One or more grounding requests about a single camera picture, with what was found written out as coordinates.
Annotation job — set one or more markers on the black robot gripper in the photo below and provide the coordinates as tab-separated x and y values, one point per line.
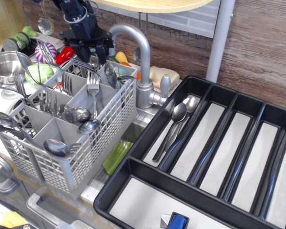
84	28

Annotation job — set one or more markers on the steel spoon back basket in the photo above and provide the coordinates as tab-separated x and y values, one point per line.
110	75

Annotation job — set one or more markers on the steel spoon basket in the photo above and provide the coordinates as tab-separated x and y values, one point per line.
89	127
7	121
110	75
56	148

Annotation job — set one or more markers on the large spoon basket centre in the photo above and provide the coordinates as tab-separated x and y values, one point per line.
76	115

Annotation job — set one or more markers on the grey plastic cutlery basket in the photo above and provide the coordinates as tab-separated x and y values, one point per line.
70	175

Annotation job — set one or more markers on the steel spoon middle basket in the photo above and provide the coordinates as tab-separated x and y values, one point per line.
89	127

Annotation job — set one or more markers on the steel spoon front basket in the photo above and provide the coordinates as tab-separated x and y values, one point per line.
56	148

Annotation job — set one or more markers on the steel spoon in tray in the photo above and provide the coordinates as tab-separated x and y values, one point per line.
177	115
191	103

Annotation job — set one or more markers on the steel spoon left basket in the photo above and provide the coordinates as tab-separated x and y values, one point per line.
7	121

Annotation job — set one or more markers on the black cutlery tray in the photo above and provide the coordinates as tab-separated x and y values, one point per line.
225	170

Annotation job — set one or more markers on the blue object in tray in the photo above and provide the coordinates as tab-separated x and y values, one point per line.
174	221

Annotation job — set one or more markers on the red toy pepper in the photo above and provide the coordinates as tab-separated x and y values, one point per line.
66	53

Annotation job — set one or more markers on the yellow toy fruit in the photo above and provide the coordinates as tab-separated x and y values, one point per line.
121	57

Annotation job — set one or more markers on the large steel fork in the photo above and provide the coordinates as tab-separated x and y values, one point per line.
93	86

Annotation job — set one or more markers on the hanging steel ladle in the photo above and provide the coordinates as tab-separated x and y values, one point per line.
137	52

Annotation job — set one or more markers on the purple white toy onion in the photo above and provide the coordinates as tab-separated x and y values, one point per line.
39	55

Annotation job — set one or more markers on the long curved steel fork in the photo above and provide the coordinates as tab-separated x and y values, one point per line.
47	54

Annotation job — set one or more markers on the hanging steel skimmer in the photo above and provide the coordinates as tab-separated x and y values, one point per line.
45	23

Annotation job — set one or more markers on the grey metal faucet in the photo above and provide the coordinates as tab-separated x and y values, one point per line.
146	96

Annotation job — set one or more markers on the green label tin can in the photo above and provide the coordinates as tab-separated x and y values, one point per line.
17	42

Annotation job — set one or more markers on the light wooden shelf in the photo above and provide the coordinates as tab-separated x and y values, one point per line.
155	6

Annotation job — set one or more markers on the steel cooking pot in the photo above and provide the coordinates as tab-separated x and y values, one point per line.
9	64

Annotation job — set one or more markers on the green dish sponge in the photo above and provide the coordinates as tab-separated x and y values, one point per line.
116	156

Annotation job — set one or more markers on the grey metal post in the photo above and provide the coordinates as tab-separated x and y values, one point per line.
224	17

